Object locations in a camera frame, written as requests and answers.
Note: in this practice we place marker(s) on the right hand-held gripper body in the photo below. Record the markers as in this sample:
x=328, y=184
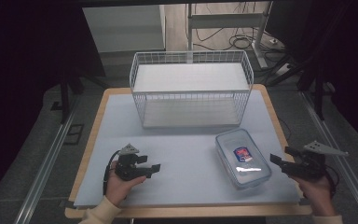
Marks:
x=312, y=163

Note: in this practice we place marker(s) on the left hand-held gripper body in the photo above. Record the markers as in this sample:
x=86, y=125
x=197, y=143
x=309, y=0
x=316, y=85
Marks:
x=126, y=166

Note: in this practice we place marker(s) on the clear plastic lidded container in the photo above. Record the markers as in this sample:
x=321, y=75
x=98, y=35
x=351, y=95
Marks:
x=244, y=160

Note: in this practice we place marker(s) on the person's left hand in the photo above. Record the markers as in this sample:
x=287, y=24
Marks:
x=121, y=186

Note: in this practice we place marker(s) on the person's right hand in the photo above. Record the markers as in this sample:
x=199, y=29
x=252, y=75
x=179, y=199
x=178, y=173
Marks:
x=317, y=194

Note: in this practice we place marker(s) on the light blue table mat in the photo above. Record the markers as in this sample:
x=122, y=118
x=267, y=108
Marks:
x=180, y=174

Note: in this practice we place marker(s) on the wooden table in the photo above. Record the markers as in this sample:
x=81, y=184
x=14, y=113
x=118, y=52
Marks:
x=88, y=146

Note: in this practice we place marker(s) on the black tripod stand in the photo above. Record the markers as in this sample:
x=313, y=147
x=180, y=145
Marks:
x=313, y=81
x=65, y=93

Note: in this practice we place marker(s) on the dark curtain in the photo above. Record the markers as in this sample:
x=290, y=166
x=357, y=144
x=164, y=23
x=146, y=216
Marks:
x=21, y=62
x=348, y=46

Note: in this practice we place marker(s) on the white cabinet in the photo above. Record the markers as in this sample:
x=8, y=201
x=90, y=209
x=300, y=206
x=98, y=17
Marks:
x=122, y=28

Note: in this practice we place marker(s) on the metal floor rail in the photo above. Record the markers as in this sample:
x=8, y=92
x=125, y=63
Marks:
x=43, y=168
x=338, y=149

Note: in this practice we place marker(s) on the black floor bracket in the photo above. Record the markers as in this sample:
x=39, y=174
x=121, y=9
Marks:
x=74, y=134

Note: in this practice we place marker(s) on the white metal stand frame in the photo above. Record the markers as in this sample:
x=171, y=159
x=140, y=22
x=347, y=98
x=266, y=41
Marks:
x=227, y=20

